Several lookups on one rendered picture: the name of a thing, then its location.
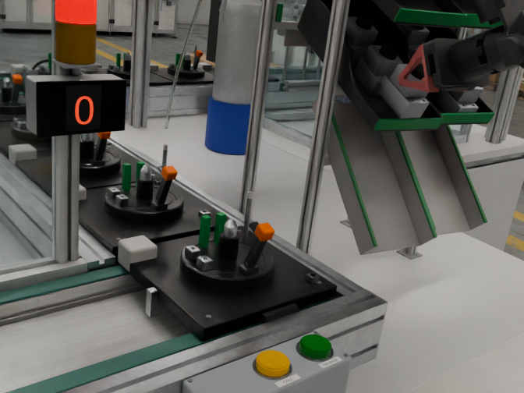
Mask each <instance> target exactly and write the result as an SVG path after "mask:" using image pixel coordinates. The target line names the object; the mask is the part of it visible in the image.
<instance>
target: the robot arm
mask: <svg viewBox="0 0 524 393"><path fill-rule="evenodd" d="M473 4H474V6H475V9H476V12H477V15H478V17H479V19H480V23H485V22H487V21H489V24H490V25H492V24H494V23H498V22H500V21H501V22H502V23H503V25H501V26H499V27H495V28H493V29H491V30H487V31H485V32H483V33H481V34H477V35H475V36H472V37H469V38H466V39H465V40H463V39H447V38H435V39H433V40H431V41H428V42H427V43H424V44H421V45H420V46H419V47H418V49H417V50H416V53H415V54H414V56H413V57H412V59H411V60H410V62H409V64H408V65H407V66H406V67H405V68H404V69H403V70H402V72H401V73H400V74H399V75H398V84H399V86H403V87H410V88H414V89H417V90H422V91H426V92H439V88H440V90H441V91H471V90H474V89H475V87H484V86H487V85H489V82H490V81H489V76H491V75H494V74H496V73H500V72H504V71H506V70H509V69H514V68H516V67H519V66H520V67H522V68H523V69H524V0H473ZM421 62H423V71H424V78H422V82H417V81H412V80H407V76H408V75H409V74H410V73H411V72H412V71H413V70H414V69H415V68H416V67H417V66H418V65H419V64H420V63H421Z"/></svg>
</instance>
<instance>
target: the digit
mask: <svg viewBox="0 0 524 393"><path fill-rule="evenodd" d="M100 128H101V84H98V85H73V86H65V131H66V132H69V131H80V130H90V129H100Z"/></svg>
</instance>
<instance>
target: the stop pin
mask: <svg viewBox="0 0 524 393"><path fill-rule="evenodd" d="M157 311H158V290H157V289H156V288H155V287H152V288H148V289H147V298H146V311H145V313H146V314H147V315H148V316H149V317H154V316H157Z"/></svg>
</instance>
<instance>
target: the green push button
mask: <svg viewBox="0 0 524 393"><path fill-rule="evenodd" d="M299 350H300V351H301V352H302V353H303V354H304V355H306V356H309V357H310V358H314V359H323V358H326V357H328V356H329V355H330V353H331V343H330V342H329V341H328V340H327V339H326V338H325V337H323V336H321V335H306V336H303V337H302V338H301V339H300V343H299Z"/></svg>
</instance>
